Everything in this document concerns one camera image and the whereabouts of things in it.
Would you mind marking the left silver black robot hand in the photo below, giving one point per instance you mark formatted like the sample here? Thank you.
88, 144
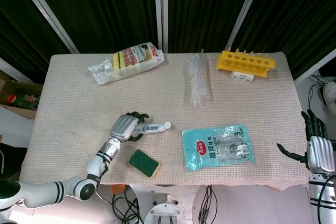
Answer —
123, 127

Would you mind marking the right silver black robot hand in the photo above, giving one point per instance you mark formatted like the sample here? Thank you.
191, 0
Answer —
321, 155

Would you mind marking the white tube with cap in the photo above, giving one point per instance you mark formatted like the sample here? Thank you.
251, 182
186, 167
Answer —
153, 128

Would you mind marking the grey white robot base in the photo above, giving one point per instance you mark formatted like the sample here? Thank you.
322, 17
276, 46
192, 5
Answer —
164, 214

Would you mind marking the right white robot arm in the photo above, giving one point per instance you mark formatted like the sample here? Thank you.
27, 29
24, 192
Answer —
319, 197

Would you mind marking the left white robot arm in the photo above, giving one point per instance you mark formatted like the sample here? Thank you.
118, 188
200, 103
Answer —
39, 192

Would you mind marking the clear plastic tube bundle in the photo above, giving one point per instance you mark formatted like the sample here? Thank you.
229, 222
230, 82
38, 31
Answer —
198, 85

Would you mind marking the yellow test tube rack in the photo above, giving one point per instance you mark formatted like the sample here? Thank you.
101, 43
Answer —
245, 60

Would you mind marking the green yellow scouring sponge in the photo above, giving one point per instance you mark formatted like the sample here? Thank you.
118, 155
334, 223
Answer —
143, 162

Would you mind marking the beige waffle-weave tablecloth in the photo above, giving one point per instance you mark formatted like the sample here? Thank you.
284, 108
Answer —
78, 103

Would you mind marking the orange block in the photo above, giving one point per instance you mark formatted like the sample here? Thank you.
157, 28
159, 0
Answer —
118, 189

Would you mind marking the plastic-wrapped sponge multipack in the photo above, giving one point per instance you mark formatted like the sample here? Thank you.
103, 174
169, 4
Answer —
131, 62

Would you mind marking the teal scrubber cloth package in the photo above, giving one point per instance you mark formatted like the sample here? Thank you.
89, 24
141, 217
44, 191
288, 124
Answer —
204, 153

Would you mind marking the brown cardboard box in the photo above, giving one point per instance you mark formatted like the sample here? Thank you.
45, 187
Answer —
18, 112

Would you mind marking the small white cardboard box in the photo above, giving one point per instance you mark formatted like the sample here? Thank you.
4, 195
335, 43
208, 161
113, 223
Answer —
242, 77

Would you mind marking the red-capped bottle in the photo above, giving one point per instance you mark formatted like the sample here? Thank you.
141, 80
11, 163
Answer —
12, 98

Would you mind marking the white partition post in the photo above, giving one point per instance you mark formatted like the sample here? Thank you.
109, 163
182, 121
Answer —
160, 11
315, 65
50, 14
246, 6

